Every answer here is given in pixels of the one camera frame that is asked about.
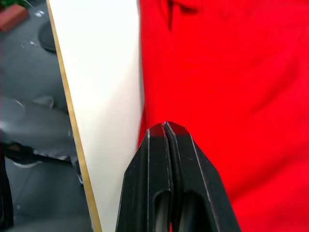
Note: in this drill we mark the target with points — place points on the dark round base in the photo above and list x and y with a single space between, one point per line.
47 36

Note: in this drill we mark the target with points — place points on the red t-shirt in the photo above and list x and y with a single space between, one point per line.
229 84

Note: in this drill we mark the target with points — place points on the black shoe with white sole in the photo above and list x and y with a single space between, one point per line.
24 154

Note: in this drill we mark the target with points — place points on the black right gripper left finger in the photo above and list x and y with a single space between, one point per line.
144 188

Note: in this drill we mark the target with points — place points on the red-brown box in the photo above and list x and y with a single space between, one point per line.
12 19

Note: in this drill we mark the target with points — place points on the grey trouser leg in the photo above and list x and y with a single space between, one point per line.
36 125

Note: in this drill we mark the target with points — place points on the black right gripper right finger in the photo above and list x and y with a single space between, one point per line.
200 193

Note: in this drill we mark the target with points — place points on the green plant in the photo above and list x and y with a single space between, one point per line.
14 2

